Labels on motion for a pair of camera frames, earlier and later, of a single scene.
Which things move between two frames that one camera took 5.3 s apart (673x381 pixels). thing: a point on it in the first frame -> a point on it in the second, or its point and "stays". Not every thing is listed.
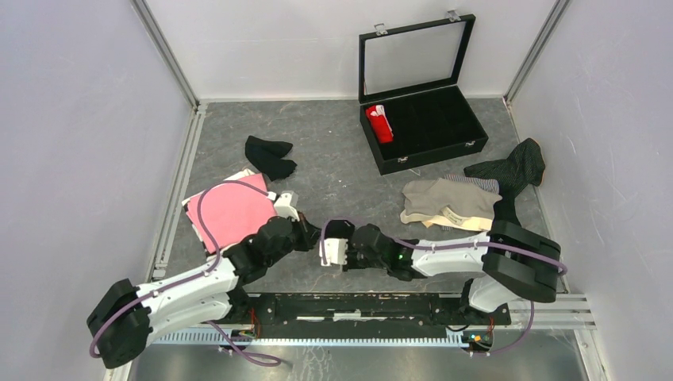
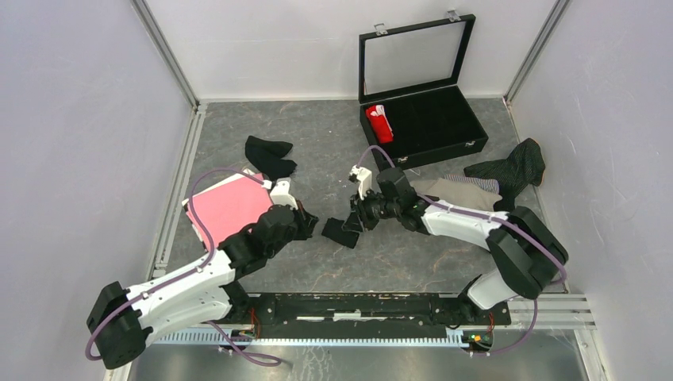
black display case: [414, 109] stays
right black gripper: [350, 265] -> [359, 220]
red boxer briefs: [377, 115] stays
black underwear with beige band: [339, 228] stays
